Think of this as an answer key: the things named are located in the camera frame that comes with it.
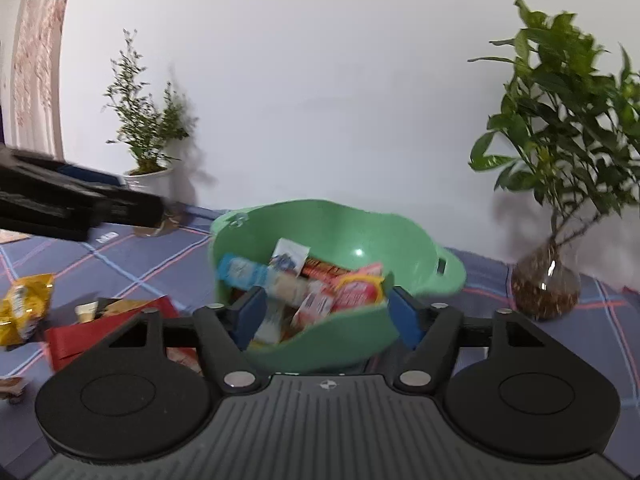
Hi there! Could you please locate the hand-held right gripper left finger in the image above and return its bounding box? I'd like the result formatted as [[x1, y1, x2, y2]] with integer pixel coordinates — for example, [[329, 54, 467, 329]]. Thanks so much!
[[95, 286, 267, 393]]

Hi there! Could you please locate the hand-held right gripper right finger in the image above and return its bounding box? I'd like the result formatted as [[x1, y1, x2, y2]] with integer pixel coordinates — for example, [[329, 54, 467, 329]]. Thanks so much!
[[387, 286, 556, 394]]

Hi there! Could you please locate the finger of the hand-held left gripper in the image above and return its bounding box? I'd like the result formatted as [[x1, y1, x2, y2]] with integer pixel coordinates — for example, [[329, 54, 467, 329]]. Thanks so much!
[[0, 144, 129, 191], [0, 187, 166, 242]]

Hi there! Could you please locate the light blue snack packet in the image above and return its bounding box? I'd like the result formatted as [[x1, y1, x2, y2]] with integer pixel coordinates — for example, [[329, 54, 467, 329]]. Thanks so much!
[[216, 253, 272, 289]]

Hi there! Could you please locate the red label biscuit packet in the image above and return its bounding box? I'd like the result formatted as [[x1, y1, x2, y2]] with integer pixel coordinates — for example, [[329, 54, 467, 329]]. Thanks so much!
[[330, 272, 389, 314]]

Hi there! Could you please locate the white red snack packet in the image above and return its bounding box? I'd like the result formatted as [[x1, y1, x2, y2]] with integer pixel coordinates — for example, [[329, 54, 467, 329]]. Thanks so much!
[[291, 280, 337, 329]]

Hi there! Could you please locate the green plastic bowl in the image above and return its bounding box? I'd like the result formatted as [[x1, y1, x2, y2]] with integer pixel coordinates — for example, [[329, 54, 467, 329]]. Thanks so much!
[[209, 199, 468, 374]]

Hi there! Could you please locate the plaid blue tablecloth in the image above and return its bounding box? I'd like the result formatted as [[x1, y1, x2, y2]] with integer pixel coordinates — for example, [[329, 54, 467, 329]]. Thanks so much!
[[0, 202, 640, 480]]

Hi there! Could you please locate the small potted plant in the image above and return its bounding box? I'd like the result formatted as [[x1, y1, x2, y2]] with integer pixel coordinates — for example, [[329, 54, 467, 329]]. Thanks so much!
[[104, 29, 195, 237]]

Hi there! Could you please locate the patterned curtain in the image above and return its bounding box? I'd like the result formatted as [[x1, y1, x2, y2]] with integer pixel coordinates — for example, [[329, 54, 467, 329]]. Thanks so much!
[[0, 0, 77, 157]]

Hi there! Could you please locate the large red white snack bag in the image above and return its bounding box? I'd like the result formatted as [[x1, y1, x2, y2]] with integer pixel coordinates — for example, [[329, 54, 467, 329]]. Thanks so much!
[[43, 295, 202, 377]]

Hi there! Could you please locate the yellow snack packet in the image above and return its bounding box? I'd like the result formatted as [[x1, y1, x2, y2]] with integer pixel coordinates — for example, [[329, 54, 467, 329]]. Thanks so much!
[[0, 273, 55, 349]]

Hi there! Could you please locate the brown wrapped candy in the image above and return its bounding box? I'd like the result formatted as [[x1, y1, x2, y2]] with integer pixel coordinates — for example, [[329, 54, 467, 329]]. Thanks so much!
[[0, 376, 29, 404]]

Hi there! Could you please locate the leafy plant in glass vase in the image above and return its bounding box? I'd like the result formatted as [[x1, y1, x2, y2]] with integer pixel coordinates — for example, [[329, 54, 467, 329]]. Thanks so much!
[[468, 0, 640, 322]]

